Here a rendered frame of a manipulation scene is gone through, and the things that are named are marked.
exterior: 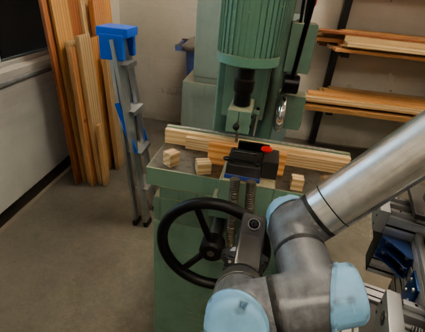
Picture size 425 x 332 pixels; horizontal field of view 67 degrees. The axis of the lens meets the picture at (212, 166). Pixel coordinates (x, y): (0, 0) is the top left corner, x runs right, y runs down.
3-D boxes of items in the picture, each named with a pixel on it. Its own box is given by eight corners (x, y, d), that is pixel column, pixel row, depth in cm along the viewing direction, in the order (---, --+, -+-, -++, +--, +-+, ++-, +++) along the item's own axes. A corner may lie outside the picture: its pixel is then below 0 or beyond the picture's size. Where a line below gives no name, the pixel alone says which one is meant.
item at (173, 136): (164, 142, 110) (165, 128, 107) (166, 139, 111) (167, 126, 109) (346, 172, 102) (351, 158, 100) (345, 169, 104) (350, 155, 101)
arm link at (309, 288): (339, 228, 44) (259, 243, 45) (375, 298, 34) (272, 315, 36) (342, 268, 48) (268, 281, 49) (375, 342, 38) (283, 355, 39)
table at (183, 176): (132, 201, 89) (131, 182, 86) (167, 153, 116) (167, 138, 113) (358, 244, 82) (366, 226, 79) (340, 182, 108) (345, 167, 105)
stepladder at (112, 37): (125, 226, 207) (88, 26, 151) (139, 203, 229) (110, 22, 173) (150, 228, 204) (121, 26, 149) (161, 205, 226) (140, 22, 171)
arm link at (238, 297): (283, 364, 35) (207, 375, 36) (276, 320, 46) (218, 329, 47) (267, 290, 35) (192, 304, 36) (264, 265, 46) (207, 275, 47)
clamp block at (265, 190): (214, 207, 85) (217, 178, 81) (222, 181, 97) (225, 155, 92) (270, 218, 83) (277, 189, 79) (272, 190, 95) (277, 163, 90)
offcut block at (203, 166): (207, 167, 97) (209, 157, 95) (211, 174, 94) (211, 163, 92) (194, 168, 96) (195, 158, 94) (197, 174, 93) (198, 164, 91)
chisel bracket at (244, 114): (224, 136, 98) (227, 109, 94) (230, 120, 110) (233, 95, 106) (248, 139, 97) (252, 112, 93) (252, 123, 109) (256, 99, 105)
